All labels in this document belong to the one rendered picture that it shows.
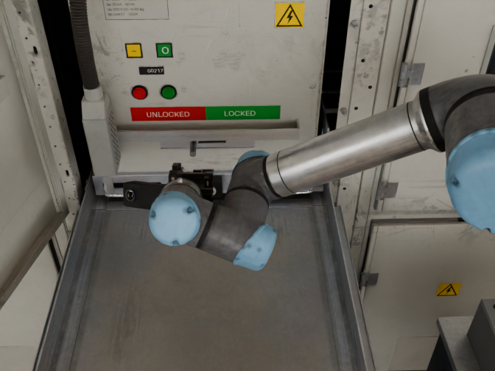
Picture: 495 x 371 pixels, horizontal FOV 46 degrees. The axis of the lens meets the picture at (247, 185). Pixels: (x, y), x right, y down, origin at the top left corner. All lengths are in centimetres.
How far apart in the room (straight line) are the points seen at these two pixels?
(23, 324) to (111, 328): 63
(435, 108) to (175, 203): 38
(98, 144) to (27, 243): 30
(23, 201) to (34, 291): 40
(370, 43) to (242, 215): 45
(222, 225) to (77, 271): 49
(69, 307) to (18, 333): 60
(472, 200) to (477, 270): 93
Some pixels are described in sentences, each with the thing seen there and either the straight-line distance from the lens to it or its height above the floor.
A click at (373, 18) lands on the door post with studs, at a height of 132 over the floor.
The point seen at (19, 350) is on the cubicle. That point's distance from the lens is 189.
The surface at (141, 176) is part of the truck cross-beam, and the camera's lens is 137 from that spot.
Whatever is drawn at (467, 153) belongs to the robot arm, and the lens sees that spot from 71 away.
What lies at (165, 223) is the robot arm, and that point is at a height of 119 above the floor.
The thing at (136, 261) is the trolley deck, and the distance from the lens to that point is 128.
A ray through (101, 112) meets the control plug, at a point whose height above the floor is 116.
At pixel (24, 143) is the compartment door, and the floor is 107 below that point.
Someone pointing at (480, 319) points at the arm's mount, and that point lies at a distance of 127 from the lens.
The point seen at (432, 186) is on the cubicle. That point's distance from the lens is 139.
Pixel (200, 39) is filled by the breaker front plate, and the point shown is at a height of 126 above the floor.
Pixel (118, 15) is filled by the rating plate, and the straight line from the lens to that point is 118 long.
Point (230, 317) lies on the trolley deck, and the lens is 117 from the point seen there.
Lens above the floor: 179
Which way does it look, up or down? 41 degrees down
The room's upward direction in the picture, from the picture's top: straight up
